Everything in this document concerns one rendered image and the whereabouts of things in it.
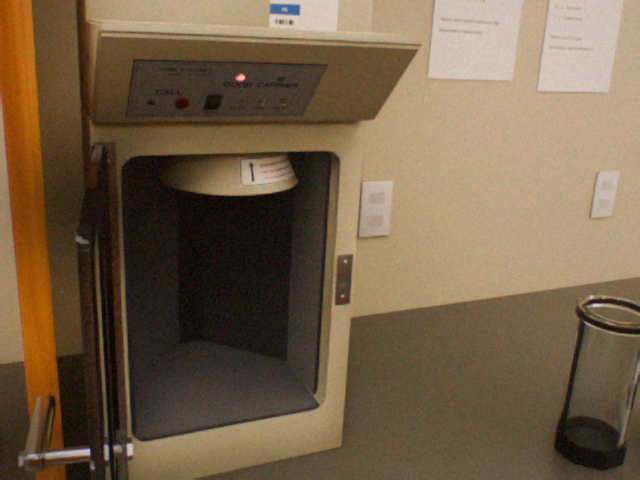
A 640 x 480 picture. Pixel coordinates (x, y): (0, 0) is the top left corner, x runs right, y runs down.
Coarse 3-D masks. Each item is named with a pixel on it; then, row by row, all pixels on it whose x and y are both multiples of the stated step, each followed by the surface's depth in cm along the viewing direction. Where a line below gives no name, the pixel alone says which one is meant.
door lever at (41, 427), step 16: (48, 400) 56; (32, 416) 54; (48, 416) 54; (32, 432) 51; (48, 432) 52; (32, 448) 49; (48, 448) 51; (64, 448) 50; (80, 448) 50; (32, 464) 49; (48, 464) 49
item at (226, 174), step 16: (176, 160) 83; (192, 160) 81; (208, 160) 80; (224, 160) 80; (240, 160) 80; (256, 160) 81; (272, 160) 83; (288, 160) 86; (160, 176) 86; (176, 176) 82; (192, 176) 80; (208, 176) 80; (224, 176) 80; (240, 176) 80; (256, 176) 81; (272, 176) 82; (288, 176) 85; (208, 192) 80; (224, 192) 80; (240, 192) 80; (256, 192) 81; (272, 192) 82
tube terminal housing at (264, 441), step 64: (128, 0) 67; (192, 0) 70; (256, 0) 73; (128, 128) 71; (192, 128) 74; (256, 128) 77; (320, 128) 80; (128, 384) 80; (320, 384) 95; (192, 448) 86; (256, 448) 90; (320, 448) 95
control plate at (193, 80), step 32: (160, 64) 62; (192, 64) 63; (224, 64) 64; (256, 64) 65; (288, 64) 67; (160, 96) 66; (192, 96) 67; (224, 96) 69; (256, 96) 70; (288, 96) 71
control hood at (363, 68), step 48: (96, 48) 59; (144, 48) 60; (192, 48) 61; (240, 48) 63; (288, 48) 64; (336, 48) 66; (384, 48) 68; (96, 96) 64; (336, 96) 74; (384, 96) 76
